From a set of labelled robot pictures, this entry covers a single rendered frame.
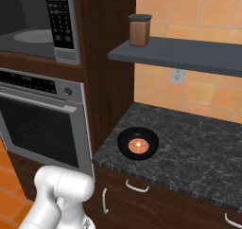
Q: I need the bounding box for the silver built-in oven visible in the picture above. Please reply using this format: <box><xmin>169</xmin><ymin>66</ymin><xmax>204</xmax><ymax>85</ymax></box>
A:
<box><xmin>0</xmin><ymin>66</ymin><xmax>95</xmax><ymax>179</ymax></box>

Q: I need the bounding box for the dark wood cupboard door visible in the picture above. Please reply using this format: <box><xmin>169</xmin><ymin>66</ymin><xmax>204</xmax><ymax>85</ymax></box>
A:
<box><xmin>84</xmin><ymin>179</ymin><xmax>187</xmax><ymax>229</ymax></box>

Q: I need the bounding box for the dark grey wall shelf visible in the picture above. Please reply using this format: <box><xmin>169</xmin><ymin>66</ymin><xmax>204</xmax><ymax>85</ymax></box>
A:
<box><xmin>107</xmin><ymin>36</ymin><xmax>242</xmax><ymax>79</ymax></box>

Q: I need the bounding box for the brown jar with black lid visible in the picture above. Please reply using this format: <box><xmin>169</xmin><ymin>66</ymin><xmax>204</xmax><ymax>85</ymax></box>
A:
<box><xmin>128</xmin><ymin>13</ymin><xmax>153</xmax><ymax>48</ymax></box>

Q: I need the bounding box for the dark wood drawer front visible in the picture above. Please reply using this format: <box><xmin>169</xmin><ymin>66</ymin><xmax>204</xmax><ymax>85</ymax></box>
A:
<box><xmin>95</xmin><ymin>166</ymin><xmax>200</xmax><ymax>211</ymax></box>
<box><xmin>194</xmin><ymin>200</ymin><xmax>242</xmax><ymax>229</ymax></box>

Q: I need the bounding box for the white wall socket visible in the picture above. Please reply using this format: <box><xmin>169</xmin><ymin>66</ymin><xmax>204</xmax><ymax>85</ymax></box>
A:
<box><xmin>170</xmin><ymin>67</ymin><xmax>185</xmax><ymax>85</ymax></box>

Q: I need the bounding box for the round orange waffle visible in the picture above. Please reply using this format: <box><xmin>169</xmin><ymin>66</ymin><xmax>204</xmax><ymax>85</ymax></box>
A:
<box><xmin>128</xmin><ymin>137</ymin><xmax>150</xmax><ymax>154</ymax></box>

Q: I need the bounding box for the silver oven door handle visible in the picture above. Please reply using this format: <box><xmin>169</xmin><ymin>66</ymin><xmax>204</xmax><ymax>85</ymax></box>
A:
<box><xmin>0</xmin><ymin>89</ymin><xmax>78</xmax><ymax>114</ymax></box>

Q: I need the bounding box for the dark wood tall cabinet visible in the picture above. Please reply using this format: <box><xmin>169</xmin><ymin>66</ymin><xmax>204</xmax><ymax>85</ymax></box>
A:
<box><xmin>0</xmin><ymin>0</ymin><xmax>137</xmax><ymax>203</ymax></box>

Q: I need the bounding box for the white cupboard door handle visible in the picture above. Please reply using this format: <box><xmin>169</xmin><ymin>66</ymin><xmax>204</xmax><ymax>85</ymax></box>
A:
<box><xmin>101</xmin><ymin>187</ymin><xmax>110</xmax><ymax>215</ymax></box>

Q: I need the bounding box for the black bowl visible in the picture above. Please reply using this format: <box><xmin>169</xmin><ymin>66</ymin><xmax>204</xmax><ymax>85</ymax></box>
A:
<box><xmin>116</xmin><ymin>126</ymin><xmax>160</xmax><ymax>161</ymax></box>

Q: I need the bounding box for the silver microwave oven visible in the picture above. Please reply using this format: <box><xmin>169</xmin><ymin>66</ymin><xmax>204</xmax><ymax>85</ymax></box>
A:
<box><xmin>0</xmin><ymin>0</ymin><xmax>81</xmax><ymax>66</ymax></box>

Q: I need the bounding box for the white microwave turntable plate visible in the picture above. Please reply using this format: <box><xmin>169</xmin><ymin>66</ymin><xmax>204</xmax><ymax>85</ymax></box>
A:
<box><xmin>12</xmin><ymin>28</ymin><xmax>54</xmax><ymax>44</ymax></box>

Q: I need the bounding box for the white drawer handle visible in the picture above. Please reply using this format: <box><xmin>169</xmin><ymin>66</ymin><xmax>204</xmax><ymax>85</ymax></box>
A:
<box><xmin>125</xmin><ymin>179</ymin><xmax>150</xmax><ymax>194</ymax></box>
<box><xmin>224</xmin><ymin>212</ymin><xmax>242</xmax><ymax>229</ymax></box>

